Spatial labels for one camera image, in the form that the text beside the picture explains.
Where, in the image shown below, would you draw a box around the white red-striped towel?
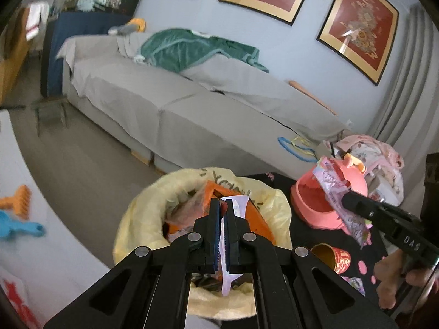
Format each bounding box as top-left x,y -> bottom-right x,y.
26,2 -> 50,40

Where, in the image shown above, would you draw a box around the lavender pink printed wrapper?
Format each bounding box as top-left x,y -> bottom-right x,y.
313,157 -> 373,249

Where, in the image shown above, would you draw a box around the trash bin with yellow bag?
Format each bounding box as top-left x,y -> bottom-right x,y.
113,167 -> 292,320

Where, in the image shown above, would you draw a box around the green blanket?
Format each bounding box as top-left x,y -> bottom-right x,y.
140,28 -> 270,74

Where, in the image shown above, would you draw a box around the person's right hand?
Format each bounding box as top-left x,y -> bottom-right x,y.
373,248 -> 409,311

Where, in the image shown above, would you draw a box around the wooden stick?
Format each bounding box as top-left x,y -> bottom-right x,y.
289,80 -> 338,115

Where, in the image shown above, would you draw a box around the small lavender printed wrapper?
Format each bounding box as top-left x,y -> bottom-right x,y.
341,275 -> 367,297

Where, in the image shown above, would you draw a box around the blue yellow hangers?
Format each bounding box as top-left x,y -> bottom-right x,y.
277,136 -> 318,163

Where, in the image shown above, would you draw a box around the pink plastic toy pot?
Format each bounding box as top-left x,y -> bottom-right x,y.
291,154 -> 369,230

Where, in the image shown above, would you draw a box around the grey orange plush toy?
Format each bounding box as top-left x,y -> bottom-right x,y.
109,18 -> 146,36

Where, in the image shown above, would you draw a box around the blue toy shovel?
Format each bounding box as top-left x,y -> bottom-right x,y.
0,211 -> 46,240

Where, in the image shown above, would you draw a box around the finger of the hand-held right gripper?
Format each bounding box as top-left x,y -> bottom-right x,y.
341,190 -> 422,238

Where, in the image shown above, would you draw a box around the white low table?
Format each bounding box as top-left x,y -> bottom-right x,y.
0,110 -> 117,329

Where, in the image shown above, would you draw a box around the grey curtain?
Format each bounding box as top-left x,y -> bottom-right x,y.
364,5 -> 439,165

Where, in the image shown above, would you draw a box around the white plastic wrapper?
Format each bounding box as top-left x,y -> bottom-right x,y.
219,195 -> 250,297

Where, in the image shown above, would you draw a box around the grey sofa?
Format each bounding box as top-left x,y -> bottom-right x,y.
57,34 -> 350,175

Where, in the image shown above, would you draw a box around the orange toy rake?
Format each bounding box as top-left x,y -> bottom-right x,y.
0,184 -> 32,222

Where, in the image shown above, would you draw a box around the small wooden stool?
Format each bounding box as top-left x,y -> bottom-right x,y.
31,98 -> 69,134

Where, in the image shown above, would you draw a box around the yellow plastic loop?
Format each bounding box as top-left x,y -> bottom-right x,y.
291,135 -> 318,156

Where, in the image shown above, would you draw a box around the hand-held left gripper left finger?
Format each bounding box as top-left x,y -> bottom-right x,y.
43,199 -> 222,329

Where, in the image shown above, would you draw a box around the crumpled clear wrapper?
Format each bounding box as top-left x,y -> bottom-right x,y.
165,192 -> 206,230

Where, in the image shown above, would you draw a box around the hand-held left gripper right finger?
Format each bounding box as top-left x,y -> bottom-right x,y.
226,200 -> 398,329

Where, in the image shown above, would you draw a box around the yellow armchair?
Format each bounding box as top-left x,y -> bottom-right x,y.
0,7 -> 31,100

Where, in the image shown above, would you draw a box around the pink printed plastic bag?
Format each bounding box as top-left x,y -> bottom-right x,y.
324,134 -> 405,203

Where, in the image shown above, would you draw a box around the red gold paper cup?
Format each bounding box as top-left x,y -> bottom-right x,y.
310,243 -> 352,275

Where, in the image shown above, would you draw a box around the black pink-dotted tablecloth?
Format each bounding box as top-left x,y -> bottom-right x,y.
247,171 -> 405,316

